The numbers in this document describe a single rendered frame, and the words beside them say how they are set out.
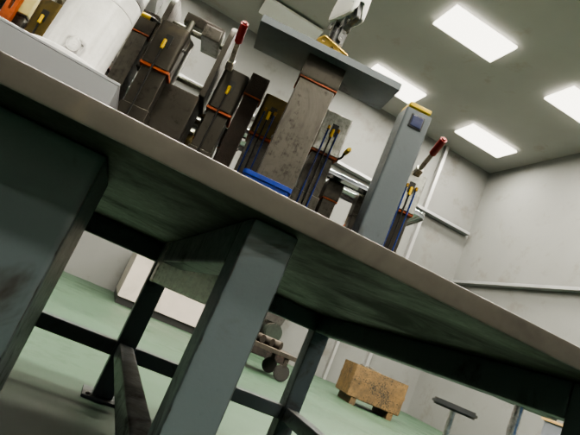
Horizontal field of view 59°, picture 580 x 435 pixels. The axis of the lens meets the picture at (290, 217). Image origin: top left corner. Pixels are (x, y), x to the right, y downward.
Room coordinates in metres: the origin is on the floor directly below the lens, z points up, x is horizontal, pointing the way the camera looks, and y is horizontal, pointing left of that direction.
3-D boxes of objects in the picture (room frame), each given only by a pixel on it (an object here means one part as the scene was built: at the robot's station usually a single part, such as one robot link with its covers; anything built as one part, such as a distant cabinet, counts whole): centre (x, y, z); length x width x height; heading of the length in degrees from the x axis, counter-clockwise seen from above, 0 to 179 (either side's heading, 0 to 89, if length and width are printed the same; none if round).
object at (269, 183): (1.07, 0.08, 0.74); 0.11 x 0.10 x 0.09; 97
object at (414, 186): (1.38, -0.27, 0.88); 0.12 x 0.07 x 0.36; 7
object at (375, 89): (1.18, 0.07, 1.16); 0.37 x 0.14 x 0.02; 97
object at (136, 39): (1.25, 0.53, 0.91); 0.07 x 0.05 x 0.42; 7
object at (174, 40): (1.16, 0.43, 0.89); 0.09 x 0.08 x 0.38; 7
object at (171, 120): (1.27, 0.41, 0.94); 0.18 x 0.13 x 0.49; 97
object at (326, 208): (1.53, -0.08, 0.84); 0.12 x 0.05 x 0.29; 7
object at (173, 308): (8.82, 1.15, 0.45); 2.40 x 1.94 x 0.90; 16
